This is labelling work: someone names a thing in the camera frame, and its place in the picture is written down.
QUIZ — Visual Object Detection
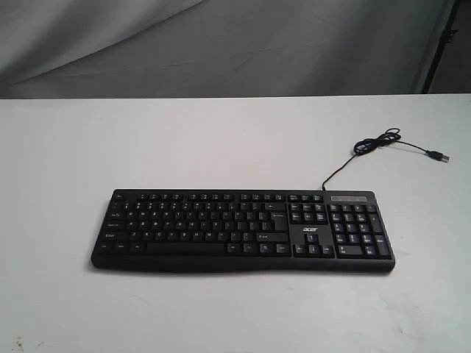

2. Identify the black Acer keyboard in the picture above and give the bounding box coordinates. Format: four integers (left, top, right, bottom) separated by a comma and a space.
91, 189, 395, 273

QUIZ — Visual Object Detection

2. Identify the grey backdrop cloth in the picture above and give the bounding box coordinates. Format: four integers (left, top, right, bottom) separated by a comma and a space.
1, 1, 452, 99

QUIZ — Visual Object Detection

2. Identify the black tripod stand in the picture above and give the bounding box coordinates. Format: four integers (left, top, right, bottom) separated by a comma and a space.
421, 1, 470, 94

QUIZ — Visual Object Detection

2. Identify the black usb cable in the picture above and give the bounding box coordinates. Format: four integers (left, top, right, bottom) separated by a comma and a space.
320, 127, 451, 192

